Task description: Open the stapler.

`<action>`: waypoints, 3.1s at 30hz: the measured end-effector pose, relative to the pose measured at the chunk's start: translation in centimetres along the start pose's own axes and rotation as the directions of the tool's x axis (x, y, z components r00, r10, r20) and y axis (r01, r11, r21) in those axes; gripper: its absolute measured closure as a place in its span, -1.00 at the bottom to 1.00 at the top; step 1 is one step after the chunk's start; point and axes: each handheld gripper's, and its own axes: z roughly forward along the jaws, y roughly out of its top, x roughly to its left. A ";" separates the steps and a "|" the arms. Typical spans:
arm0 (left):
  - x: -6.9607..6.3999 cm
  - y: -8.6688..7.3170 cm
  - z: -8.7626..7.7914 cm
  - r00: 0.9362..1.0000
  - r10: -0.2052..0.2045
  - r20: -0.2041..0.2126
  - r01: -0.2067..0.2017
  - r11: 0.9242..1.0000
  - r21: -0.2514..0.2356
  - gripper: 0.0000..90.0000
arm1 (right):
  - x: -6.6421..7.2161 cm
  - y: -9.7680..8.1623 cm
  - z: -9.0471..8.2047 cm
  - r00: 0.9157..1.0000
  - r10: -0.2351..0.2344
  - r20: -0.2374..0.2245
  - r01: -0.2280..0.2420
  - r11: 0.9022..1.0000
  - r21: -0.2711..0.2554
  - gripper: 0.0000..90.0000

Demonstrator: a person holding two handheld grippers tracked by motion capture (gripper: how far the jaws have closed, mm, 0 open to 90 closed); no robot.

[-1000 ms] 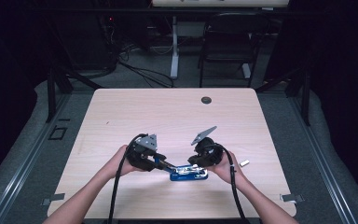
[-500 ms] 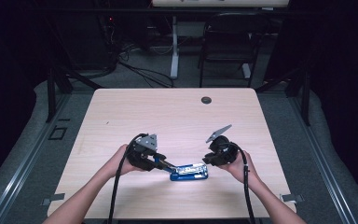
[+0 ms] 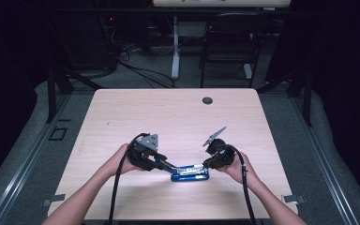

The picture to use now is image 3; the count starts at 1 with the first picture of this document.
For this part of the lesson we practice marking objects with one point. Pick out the black chair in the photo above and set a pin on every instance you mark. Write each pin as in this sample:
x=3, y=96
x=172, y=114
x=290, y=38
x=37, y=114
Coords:
x=231, y=47

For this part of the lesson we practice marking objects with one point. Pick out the person's left hand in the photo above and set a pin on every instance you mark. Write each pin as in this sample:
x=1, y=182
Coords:
x=120, y=162

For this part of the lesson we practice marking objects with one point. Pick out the grey tape strip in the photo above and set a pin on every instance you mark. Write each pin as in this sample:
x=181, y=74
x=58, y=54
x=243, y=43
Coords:
x=54, y=198
x=293, y=198

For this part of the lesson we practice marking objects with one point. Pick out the blue stapler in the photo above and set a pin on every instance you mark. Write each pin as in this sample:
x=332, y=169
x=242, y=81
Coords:
x=189, y=176

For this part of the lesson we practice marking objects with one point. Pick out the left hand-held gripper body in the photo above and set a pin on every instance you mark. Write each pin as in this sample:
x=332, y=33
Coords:
x=143, y=156

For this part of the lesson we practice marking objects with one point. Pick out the dark round table grommet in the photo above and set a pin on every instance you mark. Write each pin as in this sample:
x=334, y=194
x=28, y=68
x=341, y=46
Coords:
x=207, y=100

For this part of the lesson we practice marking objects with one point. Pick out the light wooden desk top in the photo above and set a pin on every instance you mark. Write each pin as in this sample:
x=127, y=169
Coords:
x=222, y=3

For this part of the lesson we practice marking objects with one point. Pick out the white desk leg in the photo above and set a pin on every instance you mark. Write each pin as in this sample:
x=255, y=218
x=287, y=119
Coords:
x=175, y=47

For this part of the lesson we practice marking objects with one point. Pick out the person's right hand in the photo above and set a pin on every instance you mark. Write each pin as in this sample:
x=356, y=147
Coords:
x=239, y=172

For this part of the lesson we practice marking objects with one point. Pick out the black metal stand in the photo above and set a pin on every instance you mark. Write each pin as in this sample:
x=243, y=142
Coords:
x=52, y=93
x=307, y=100

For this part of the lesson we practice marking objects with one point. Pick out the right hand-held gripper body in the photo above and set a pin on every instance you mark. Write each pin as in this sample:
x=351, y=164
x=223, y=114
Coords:
x=223, y=153

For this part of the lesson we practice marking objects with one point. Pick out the aluminium floor rail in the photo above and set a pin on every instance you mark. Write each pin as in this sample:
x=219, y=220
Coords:
x=22, y=162
x=328, y=168

